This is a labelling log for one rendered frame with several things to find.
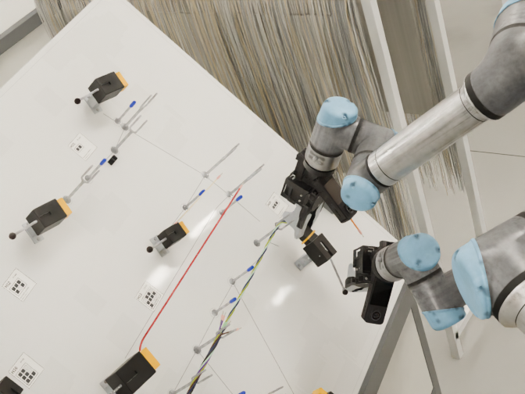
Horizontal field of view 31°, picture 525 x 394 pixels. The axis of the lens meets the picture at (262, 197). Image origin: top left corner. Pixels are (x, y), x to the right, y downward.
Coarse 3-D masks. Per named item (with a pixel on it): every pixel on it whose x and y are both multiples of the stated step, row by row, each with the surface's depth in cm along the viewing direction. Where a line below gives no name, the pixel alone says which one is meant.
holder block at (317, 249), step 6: (318, 240) 212; (324, 240) 213; (306, 246) 212; (312, 246) 211; (318, 246) 211; (330, 246) 213; (306, 252) 213; (312, 252) 212; (318, 252) 211; (324, 252) 211; (330, 252) 212; (336, 252) 213; (312, 258) 213; (318, 258) 212; (324, 258) 211; (318, 264) 213
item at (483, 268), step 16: (512, 224) 146; (480, 240) 146; (496, 240) 144; (512, 240) 144; (464, 256) 144; (480, 256) 143; (496, 256) 142; (512, 256) 142; (464, 272) 144; (480, 272) 142; (496, 272) 141; (512, 272) 140; (464, 288) 148; (480, 288) 142; (496, 288) 141; (512, 288) 139; (480, 304) 142; (496, 304) 141; (512, 304) 139; (512, 320) 141
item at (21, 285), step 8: (16, 272) 177; (8, 280) 175; (16, 280) 176; (24, 280) 177; (32, 280) 178; (8, 288) 174; (16, 288) 175; (24, 288) 176; (32, 288) 177; (16, 296) 175; (24, 296) 176
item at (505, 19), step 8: (512, 0) 168; (520, 0) 166; (504, 8) 168; (512, 8) 165; (520, 8) 164; (504, 16) 165; (512, 16) 163; (520, 16) 162; (496, 24) 166; (504, 24) 162; (512, 24) 161; (520, 24) 160; (496, 32) 163
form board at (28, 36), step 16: (0, 0) 469; (16, 0) 473; (32, 0) 477; (48, 0) 479; (0, 16) 465; (16, 16) 469; (32, 16) 468; (0, 32) 461; (16, 32) 462; (32, 32) 472; (0, 48) 456; (16, 48) 466; (32, 48) 473; (0, 64) 459; (16, 64) 467; (0, 80) 460
